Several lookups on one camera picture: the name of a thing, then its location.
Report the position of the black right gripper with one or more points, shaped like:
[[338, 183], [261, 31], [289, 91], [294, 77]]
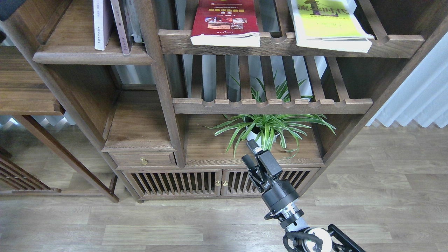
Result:
[[261, 166]]

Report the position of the yellow-green book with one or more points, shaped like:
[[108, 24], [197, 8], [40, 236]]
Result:
[[328, 25]]

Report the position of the white and lilac book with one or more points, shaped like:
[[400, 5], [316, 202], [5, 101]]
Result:
[[103, 20]]

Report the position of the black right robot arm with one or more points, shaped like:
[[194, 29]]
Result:
[[300, 237]]

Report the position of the upright white books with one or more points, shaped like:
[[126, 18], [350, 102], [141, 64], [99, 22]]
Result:
[[127, 23]]

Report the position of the right slatted cabinet door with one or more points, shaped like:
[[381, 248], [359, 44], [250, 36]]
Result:
[[236, 182]]

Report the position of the slatted cabinet door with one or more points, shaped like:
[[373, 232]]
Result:
[[236, 182], [176, 184]]

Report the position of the white plant pot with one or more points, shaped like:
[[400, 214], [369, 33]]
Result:
[[252, 134]]

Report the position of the left slatted cabinet door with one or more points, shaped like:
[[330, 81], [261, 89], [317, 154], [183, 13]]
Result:
[[176, 184]]

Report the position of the dark wooden bookshelf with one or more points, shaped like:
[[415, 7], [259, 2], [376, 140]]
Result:
[[158, 98]]

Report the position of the small wooden drawer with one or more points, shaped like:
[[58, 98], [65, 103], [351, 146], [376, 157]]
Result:
[[144, 159]]

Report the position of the red book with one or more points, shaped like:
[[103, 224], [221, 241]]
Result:
[[230, 23]]

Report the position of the white curtain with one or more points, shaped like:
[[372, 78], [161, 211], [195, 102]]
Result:
[[422, 99]]

